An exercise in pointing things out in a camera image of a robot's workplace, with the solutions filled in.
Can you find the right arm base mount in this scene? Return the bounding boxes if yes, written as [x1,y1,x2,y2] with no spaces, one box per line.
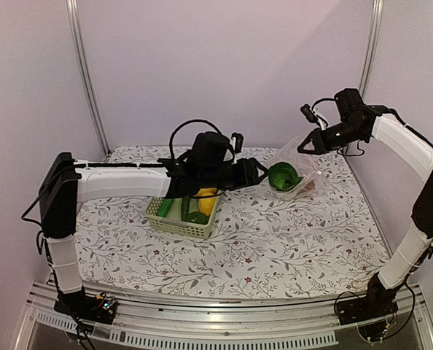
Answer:
[333,291,399,343]

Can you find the yellow lemon toy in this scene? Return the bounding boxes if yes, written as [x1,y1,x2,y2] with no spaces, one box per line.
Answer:
[198,196,217,217]

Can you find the beige perforated plastic basket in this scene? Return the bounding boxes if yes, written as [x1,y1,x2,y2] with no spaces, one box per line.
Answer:
[146,198,219,239]

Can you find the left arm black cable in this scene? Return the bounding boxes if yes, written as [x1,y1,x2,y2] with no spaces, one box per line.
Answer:
[168,118,235,165]

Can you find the aluminium front rail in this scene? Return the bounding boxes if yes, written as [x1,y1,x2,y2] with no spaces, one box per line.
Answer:
[15,282,433,349]

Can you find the brown potato toy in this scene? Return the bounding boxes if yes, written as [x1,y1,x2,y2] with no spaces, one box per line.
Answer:
[301,181,316,192]

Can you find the green cucumber toy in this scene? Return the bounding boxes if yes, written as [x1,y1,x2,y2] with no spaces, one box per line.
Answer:
[156,198,175,218]

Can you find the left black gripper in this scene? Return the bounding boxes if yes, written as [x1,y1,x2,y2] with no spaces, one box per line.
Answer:
[201,157,270,192]

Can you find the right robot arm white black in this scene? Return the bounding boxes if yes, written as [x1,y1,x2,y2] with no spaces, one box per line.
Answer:
[297,88,433,318]

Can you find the green pepper toy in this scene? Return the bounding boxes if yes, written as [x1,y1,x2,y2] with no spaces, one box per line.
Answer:
[185,211,208,225]

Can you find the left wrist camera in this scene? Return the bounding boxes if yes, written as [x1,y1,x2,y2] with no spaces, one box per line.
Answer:
[230,132,243,164]

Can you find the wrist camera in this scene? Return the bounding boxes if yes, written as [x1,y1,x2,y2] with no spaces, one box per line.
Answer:
[300,104,329,130]
[230,132,243,164]

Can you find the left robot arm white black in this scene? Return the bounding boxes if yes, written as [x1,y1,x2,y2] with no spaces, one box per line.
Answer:
[34,131,268,316]

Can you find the floral tablecloth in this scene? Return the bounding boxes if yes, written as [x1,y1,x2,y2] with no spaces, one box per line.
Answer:
[75,153,389,299]

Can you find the left aluminium frame post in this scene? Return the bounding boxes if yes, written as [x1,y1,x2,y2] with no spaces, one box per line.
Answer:
[66,0,111,156]

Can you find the aluminium frame post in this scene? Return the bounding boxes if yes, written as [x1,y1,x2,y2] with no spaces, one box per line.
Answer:
[359,0,384,98]
[66,0,111,156]

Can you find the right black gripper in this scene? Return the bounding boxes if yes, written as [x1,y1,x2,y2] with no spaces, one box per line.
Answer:
[297,120,367,155]

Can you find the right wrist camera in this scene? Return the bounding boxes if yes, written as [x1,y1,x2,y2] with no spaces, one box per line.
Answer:
[300,104,329,130]

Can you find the clear zip top bag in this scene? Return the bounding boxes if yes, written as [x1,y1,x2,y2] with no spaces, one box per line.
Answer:
[267,137,329,201]

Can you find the right aluminium frame post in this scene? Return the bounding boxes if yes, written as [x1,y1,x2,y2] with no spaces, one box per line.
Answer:
[359,0,384,98]

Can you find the bok choy toy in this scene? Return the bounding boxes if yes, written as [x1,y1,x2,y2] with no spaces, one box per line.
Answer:
[268,162,303,193]

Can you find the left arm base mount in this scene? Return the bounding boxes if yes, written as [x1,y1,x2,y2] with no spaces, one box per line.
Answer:
[54,288,117,324]

